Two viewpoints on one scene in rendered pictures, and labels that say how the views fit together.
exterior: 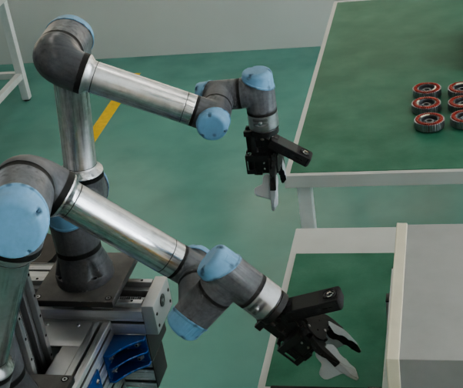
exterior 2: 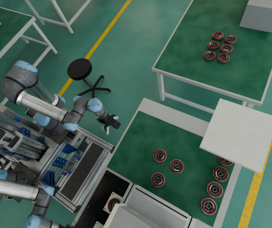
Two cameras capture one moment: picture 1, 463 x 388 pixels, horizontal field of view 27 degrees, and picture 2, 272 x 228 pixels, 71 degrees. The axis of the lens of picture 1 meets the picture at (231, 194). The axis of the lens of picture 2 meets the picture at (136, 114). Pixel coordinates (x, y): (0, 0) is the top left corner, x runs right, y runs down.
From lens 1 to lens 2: 1.87 m
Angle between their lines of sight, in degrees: 40
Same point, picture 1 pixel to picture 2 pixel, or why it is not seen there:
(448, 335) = not seen: outside the picture
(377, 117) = (194, 45)
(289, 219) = not seen: hidden behind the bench
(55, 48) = (5, 89)
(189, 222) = (144, 44)
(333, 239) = (152, 107)
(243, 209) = (160, 43)
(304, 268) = (138, 118)
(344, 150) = (175, 61)
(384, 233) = (168, 111)
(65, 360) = (48, 154)
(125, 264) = not seen: hidden behind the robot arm
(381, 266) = (159, 127)
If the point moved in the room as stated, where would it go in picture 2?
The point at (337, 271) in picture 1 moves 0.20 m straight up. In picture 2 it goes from (146, 124) to (143, 115)
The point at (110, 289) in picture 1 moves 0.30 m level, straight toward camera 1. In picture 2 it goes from (60, 138) to (51, 176)
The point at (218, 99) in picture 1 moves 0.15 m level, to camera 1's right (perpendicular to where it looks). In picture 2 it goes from (73, 116) to (96, 120)
